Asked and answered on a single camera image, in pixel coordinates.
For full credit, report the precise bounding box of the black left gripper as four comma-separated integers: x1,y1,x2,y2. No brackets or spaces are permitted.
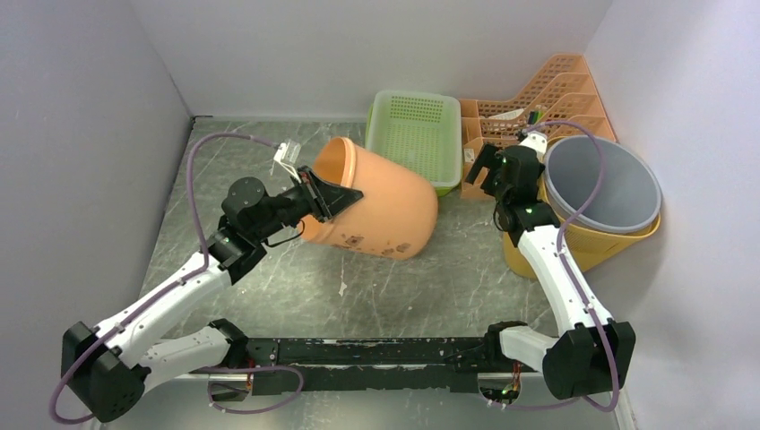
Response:
252,165,363,241

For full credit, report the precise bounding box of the large orange plastic bucket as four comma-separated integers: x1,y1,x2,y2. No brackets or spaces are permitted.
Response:
301,137,438,260

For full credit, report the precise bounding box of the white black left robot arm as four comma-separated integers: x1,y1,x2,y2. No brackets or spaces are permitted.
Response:
48,166,364,423

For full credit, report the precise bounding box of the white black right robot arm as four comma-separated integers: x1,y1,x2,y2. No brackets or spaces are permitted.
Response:
465,144,635,412

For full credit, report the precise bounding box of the white perforated basket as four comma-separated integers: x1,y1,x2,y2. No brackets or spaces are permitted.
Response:
365,90,463,196

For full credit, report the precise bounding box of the green tray under basket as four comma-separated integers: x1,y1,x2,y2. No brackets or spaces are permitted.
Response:
365,105,462,196

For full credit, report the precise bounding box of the peach plastic file organizer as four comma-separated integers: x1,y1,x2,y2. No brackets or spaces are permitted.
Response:
460,54,618,177

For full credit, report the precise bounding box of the yellow slatted waste basket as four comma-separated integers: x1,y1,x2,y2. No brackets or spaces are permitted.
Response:
503,172,663,279

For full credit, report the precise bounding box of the grey plastic bin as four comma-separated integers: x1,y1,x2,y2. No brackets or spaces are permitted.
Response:
543,135,662,235

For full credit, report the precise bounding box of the black base bar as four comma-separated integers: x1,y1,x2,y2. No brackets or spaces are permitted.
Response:
243,337,517,395

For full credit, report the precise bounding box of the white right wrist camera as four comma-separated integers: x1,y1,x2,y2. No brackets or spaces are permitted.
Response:
519,131,548,159

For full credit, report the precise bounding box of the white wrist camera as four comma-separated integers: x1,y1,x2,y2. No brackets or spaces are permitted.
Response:
272,140,301,179
519,131,548,159

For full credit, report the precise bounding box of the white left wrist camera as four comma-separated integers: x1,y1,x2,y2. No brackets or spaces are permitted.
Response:
272,140,301,179

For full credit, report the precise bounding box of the aluminium rail frame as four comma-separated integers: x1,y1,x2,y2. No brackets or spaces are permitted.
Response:
80,338,639,430

